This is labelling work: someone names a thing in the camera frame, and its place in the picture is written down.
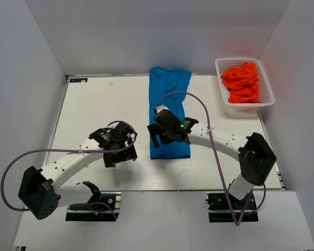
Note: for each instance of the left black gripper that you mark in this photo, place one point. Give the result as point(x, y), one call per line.
point(130, 153)

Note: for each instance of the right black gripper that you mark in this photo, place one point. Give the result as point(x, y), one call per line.
point(155, 129)

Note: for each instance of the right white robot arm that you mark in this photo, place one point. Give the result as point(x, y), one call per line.
point(253, 153)

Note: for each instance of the orange t shirt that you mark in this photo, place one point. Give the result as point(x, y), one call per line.
point(242, 84)

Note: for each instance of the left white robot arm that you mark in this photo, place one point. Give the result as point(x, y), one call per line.
point(43, 190)

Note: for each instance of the blue table label sticker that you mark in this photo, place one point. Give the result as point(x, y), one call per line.
point(78, 80)

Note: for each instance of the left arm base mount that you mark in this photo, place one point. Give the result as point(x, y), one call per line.
point(106, 210)

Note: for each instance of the white plastic basket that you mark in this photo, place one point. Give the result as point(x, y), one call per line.
point(266, 96)

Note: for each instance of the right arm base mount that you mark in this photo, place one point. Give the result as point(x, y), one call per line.
point(219, 212)

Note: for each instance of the blue t shirt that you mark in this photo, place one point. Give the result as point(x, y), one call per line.
point(163, 87)

